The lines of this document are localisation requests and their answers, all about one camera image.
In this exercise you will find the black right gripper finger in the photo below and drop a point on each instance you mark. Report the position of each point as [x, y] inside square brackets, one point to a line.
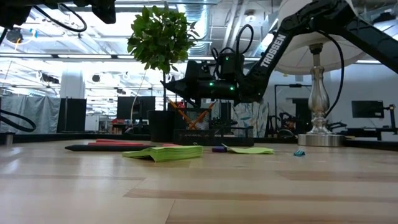
[182, 88]

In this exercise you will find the purple eraser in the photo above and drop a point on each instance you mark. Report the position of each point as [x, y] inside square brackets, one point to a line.
[219, 149]

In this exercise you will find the thick green sticky note pad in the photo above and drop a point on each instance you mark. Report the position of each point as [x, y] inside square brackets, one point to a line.
[174, 153]

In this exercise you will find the thin green sticky note pad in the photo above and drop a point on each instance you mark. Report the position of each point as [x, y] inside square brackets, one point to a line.
[252, 151]

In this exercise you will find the black marker pen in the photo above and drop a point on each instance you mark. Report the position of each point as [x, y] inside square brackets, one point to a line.
[102, 148]

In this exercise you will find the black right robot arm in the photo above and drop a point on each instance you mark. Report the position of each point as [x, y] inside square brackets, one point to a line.
[367, 34]

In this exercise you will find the black background robot arm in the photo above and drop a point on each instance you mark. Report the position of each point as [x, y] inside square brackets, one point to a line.
[273, 127]

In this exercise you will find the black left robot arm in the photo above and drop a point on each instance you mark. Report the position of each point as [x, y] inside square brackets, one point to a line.
[12, 15]

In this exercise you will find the black mesh desk organizer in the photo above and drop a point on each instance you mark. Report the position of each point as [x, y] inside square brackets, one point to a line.
[236, 137]

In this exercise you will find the black tall background box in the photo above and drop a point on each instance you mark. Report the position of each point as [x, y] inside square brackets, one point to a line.
[226, 113]

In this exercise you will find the leaf print fabric panel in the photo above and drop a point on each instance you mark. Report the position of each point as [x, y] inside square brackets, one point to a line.
[248, 118]

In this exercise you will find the dark background monitor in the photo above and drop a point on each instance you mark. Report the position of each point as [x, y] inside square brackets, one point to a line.
[136, 107]

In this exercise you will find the green potted plant black pot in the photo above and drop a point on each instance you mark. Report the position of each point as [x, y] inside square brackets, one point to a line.
[158, 37]

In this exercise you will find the black round ceiling lamp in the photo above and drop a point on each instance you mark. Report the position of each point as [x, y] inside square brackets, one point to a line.
[96, 78]

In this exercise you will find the red background boxes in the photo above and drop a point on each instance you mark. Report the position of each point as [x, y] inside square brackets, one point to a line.
[116, 122]

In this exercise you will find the black ceiling spotlight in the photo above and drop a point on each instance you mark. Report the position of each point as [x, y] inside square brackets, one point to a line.
[14, 35]

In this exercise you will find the white shade silver table lamp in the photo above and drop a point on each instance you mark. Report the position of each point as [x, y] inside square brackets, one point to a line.
[318, 99]

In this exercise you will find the black background panel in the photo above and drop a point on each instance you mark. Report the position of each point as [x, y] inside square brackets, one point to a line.
[71, 115]

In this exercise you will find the grey background curtain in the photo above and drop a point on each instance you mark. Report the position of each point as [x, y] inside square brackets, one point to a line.
[31, 115]

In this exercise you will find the black background rig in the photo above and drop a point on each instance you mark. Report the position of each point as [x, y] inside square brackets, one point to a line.
[392, 121]

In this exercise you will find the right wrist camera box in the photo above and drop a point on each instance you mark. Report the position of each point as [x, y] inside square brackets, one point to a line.
[230, 67]

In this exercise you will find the silver ribbed air duct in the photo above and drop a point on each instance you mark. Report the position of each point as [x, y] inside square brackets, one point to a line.
[202, 15]

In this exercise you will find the black metal stand frame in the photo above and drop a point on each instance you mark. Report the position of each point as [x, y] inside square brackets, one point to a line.
[293, 86]

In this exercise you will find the black aluminium table frame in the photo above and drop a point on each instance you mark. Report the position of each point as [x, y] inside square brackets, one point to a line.
[62, 137]

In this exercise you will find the black wall screen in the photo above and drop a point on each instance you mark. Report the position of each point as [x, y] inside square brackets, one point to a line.
[367, 109]

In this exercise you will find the grey metal post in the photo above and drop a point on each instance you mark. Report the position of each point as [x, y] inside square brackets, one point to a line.
[9, 139]

